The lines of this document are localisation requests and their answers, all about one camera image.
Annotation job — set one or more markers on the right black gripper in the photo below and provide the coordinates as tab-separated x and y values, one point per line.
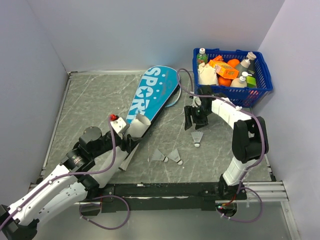
189	110

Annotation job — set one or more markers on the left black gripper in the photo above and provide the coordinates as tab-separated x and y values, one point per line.
131	142

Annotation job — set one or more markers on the white shuttlecock tube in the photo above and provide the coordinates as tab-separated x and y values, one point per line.
137	128

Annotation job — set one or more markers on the white shuttlecock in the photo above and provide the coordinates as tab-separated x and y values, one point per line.
159	156
197	137
175	156

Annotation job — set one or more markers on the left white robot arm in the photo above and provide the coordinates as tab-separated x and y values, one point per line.
86	169

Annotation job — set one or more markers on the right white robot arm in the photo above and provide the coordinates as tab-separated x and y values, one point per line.
249	136

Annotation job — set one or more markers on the badminton racket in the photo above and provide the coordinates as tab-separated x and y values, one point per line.
171	101

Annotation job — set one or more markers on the beige cloth bag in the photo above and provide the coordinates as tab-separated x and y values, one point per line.
207	75

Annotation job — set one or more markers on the orange fruit front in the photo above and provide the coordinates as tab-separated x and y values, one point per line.
224	81

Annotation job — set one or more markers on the orange fruit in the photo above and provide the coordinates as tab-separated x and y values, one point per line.
224	81
233	62

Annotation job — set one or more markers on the blue racket cover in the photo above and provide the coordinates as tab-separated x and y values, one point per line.
155	88

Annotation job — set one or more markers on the orange carton box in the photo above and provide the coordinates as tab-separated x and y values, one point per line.
223	69

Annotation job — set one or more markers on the blue plastic basket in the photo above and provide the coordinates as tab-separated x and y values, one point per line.
245	97

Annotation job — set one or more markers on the white pump bottle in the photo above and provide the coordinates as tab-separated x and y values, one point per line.
241	81

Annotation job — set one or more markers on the green drink bottle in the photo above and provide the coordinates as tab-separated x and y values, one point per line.
201	57

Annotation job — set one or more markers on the green box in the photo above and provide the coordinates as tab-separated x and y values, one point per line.
251	82

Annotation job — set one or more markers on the orange fruit back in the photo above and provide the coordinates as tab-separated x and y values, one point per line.
233	62

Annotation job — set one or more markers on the grey pump bottle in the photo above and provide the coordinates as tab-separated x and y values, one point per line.
247	64

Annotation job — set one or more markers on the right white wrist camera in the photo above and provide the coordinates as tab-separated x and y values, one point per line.
196	102

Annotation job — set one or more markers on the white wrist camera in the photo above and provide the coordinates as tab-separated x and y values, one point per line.
196	102
118	124

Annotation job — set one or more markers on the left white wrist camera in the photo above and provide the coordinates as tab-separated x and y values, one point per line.
118	124

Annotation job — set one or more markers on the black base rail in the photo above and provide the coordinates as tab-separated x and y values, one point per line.
166	196

